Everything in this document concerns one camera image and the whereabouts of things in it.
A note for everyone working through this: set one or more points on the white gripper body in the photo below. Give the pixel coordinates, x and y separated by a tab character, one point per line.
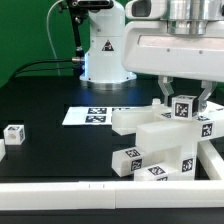
177	38

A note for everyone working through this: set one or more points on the white front fence bar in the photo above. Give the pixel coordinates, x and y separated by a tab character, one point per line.
111	195

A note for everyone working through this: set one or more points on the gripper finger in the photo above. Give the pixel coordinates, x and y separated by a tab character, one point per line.
208	88
165	84

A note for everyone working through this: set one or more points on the flat white tagged plate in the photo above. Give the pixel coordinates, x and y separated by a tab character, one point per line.
89	115

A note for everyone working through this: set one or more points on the white fence bar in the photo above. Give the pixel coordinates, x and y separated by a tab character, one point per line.
111	195
211	161

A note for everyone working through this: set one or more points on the white fence piece left edge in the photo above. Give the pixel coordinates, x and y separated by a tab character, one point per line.
2	149

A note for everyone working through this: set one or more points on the white chair back frame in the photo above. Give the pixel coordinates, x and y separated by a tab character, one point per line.
156	131

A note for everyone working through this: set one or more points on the white right fence bar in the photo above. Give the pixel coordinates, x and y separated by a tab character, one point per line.
211	161

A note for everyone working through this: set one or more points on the small white cube block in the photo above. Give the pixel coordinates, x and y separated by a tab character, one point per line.
14	134

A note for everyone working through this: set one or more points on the white chair seat block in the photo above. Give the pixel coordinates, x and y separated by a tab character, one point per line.
183	158

